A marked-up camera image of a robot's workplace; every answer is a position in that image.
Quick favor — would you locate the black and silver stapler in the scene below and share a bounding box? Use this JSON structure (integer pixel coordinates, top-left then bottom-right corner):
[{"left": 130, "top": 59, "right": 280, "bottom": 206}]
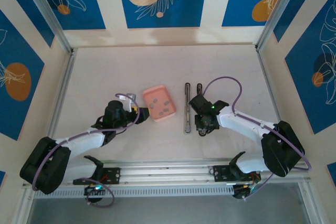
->
[{"left": 183, "top": 82, "right": 192, "bottom": 135}]

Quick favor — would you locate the pink plastic tray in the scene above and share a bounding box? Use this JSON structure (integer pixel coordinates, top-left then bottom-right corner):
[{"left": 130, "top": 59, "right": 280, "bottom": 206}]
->
[{"left": 142, "top": 84, "right": 177, "bottom": 123}]

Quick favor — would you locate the black controller board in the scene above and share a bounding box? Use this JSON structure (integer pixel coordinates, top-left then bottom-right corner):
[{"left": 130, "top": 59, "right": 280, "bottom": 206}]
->
[
  {"left": 232, "top": 183, "right": 255, "bottom": 200},
  {"left": 83, "top": 184, "right": 108, "bottom": 196}
]

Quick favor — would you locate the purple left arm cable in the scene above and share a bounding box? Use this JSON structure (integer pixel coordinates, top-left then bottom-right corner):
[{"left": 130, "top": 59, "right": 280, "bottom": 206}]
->
[{"left": 33, "top": 92, "right": 116, "bottom": 208}]

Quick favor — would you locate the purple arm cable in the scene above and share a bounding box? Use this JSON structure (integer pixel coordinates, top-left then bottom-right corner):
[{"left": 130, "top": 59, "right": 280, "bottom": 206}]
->
[
  {"left": 203, "top": 76, "right": 312, "bottom": 201},
  {"left": 33, "top": 92, "right": 116, "bottom": 208}
]

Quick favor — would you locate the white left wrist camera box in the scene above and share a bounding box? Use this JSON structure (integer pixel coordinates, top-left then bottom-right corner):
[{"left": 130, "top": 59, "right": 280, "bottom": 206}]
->
[{"left": 117, "top": 92, "right": 138, "bottom": 112}]

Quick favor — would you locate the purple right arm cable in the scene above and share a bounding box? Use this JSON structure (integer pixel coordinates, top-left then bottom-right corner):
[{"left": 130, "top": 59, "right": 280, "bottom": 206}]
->
[{"left": 203, "top": 76, "right": 312, "bottom": 201}]

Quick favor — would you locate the aluminium side rail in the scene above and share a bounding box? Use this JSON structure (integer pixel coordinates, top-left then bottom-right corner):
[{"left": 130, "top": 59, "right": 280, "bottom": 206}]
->
[
  {"left": 256, "top": 47, "right": 297, "bottom": 162},
  {"left": 38, "top": 48, "right": 78, "bottom": 167}
]

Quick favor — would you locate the aluminium rail beam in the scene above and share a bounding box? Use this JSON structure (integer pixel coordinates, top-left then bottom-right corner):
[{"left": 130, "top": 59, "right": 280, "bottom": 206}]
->
[{"left": 22, "top": 157, "right": 313, "bottom": 190}]

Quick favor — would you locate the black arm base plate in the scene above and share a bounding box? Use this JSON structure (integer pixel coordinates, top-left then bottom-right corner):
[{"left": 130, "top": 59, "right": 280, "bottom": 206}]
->
[
  {"left": 211, "top": 165, "right": 263, "bottom": 183},
  {"left": 72, "top": 167, "right": 122, "bottom": 186}
]

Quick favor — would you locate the grey slotted cable duct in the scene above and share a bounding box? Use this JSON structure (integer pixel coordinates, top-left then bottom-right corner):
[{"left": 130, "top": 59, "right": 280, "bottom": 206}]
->
[{"left": 33, "top": 187, "right": 235, "bottom": 199}]

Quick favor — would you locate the aluminium corner post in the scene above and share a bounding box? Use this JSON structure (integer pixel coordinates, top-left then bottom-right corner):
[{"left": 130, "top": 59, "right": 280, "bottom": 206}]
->
[
  {"left": 19, "top": 0, "right": 75, "bottom": 55},
  {"left": 255, "top": 0, "right": 303, "bottom": 51}
]

